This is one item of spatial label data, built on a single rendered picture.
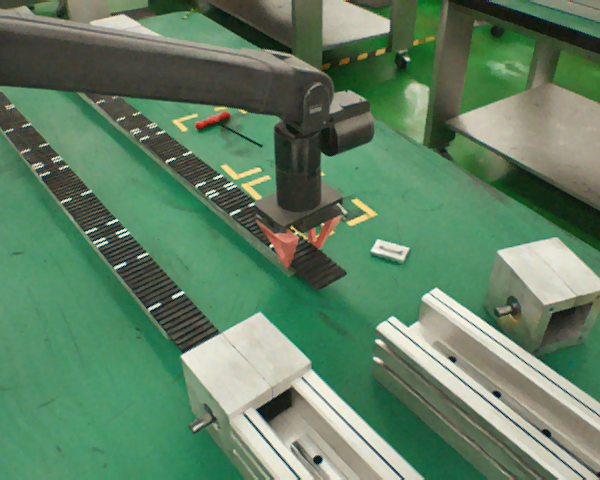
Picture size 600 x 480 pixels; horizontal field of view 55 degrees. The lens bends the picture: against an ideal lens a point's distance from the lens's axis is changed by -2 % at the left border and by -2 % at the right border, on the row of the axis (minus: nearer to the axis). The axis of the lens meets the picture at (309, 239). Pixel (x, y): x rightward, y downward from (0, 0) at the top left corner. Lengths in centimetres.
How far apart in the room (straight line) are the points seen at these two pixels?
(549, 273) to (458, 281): 15
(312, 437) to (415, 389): 13
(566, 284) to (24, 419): 64
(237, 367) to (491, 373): 27
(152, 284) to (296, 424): 29
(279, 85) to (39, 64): 23
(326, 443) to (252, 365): 11
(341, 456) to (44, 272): 52
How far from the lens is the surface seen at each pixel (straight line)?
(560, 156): 240
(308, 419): 61
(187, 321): 73
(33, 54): 53
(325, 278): 78
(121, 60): 55
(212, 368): 60
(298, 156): 69
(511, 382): 66
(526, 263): 75
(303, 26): 306
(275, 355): 60
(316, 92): 65
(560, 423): 65
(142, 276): 81
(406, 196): 100
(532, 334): 74
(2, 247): 99
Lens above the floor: 134
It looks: 39 degrees down
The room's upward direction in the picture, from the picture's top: straight up
